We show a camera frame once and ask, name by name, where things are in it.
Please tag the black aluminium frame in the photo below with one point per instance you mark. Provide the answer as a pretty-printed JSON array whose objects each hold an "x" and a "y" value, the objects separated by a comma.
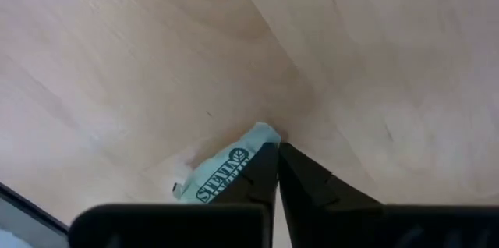
[{"x": 31, "y": 206}]

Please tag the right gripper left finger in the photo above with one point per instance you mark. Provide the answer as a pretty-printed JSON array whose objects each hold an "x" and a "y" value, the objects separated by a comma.
[{"x": 175, "y": 226}]

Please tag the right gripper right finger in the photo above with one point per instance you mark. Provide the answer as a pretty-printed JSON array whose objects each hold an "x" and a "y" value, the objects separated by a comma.
[{"x": 351, "y": 224}]

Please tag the light green stevia packet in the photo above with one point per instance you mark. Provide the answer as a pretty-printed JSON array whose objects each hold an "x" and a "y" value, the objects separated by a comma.
[{"x": 222, "y": 170}]

